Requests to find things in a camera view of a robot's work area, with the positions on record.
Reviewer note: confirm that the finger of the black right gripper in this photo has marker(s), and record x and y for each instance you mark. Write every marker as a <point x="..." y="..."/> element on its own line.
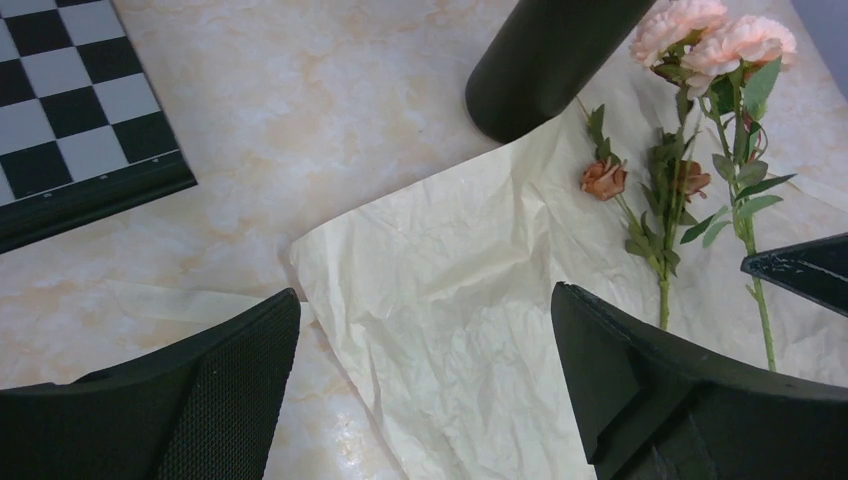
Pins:
<point x="815" y="270"/>

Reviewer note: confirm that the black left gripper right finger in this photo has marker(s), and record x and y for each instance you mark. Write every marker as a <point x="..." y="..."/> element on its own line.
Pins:
<point x="651" y="405"/>

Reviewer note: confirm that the pink rose stem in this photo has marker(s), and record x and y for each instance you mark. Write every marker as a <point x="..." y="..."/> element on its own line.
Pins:
<point x="727" y="67"/>

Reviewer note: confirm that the small brown rose stem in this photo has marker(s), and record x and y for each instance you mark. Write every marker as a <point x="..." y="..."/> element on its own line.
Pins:
<point x="675" y="178"/>

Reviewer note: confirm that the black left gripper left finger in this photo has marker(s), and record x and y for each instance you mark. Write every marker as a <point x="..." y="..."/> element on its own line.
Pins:
<point x="205" y="407"/>

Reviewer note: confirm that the black cylindrical vase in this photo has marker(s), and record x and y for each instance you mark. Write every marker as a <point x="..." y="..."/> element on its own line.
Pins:
<point x="542" y="56"/>

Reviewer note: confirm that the black grey chessboard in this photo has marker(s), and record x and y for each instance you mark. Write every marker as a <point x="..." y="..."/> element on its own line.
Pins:
<point x="83" y="135"/>

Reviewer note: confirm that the cream ribbon bow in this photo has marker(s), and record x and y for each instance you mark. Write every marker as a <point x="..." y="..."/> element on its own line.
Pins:
<point x="194" y="306"/>

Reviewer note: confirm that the orange paper bouquet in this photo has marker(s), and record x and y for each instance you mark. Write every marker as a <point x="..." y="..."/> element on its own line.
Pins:
<point x="436" y="299"/>

